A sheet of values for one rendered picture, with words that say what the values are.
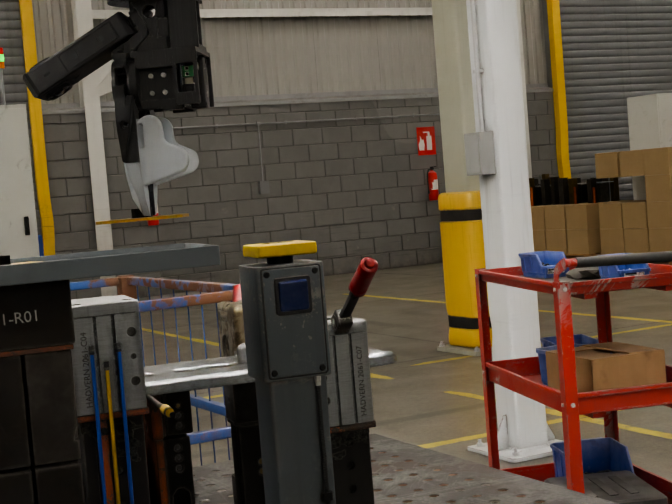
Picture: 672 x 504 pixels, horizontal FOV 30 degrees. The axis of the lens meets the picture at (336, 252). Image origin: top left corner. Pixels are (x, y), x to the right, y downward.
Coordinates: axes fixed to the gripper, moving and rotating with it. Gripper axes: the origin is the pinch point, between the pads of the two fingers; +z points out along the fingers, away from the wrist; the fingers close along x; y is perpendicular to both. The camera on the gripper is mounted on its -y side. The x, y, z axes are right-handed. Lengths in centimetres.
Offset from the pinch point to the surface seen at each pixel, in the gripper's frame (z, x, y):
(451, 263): 62, 748, 24
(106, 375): 17.7, 9.4, -7.7
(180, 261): 5.6, -5.3, 4.5
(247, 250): 5.6, 5.2, 8.9
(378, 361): 21.8, 35.1, 18.8
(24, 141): -49, 790, -283
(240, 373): 21.1, 28.0, 3.0
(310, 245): 5.5, 3.8, 15.3
